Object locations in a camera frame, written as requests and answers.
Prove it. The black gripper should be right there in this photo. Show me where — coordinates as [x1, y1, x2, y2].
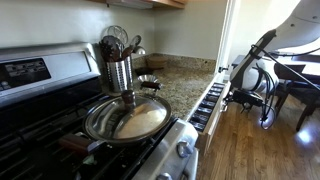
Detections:
[224, 89, 265, 115]

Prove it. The wooden spice drawer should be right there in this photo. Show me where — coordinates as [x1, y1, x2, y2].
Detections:
[189, 80, 232, 154]

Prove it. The silver stove knob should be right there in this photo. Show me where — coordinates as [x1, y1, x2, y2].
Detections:
[156, 172, 173, 180]
[176, 139, 194, 158]

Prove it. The stainless steel gas stove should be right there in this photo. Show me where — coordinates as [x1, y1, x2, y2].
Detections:
[0, 41, 201, 180]

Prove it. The white door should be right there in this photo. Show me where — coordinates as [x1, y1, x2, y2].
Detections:
[214, 0, 241, 81]

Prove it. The small black pan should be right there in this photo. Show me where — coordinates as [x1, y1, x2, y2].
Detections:
[137, 74, 163, 92]

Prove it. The wooden bowl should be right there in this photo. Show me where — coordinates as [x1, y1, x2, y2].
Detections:
[145, 54, 168, 70]

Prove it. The steel pan lid with knob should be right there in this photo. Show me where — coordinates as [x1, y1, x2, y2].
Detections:
[83, 89, 173, 143]

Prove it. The steel ladle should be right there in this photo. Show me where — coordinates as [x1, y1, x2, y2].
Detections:
[132, 45, 147, 56]

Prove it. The steel spoon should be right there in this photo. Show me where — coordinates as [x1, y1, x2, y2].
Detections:
[129, 34, 143, 48]

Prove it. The perforated steel utensil holder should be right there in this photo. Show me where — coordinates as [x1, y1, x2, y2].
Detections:
[105, 56, 134, 94]

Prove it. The wooden spoon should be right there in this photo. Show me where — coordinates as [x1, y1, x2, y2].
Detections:
[120, 44, 135, 62]

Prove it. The dark slotted spatula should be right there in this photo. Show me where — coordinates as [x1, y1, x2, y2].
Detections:
[99, 35, 124, 63]

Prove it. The wooden wall cabinet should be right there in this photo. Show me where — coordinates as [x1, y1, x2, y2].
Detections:
[86, 0, 188, 10]

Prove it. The wire skimmer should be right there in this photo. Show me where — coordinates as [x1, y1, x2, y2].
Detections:
[105, 25, 130, 46]

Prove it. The frying pan with brown handle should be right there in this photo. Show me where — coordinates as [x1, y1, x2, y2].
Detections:
[58, 94, 174, 156]

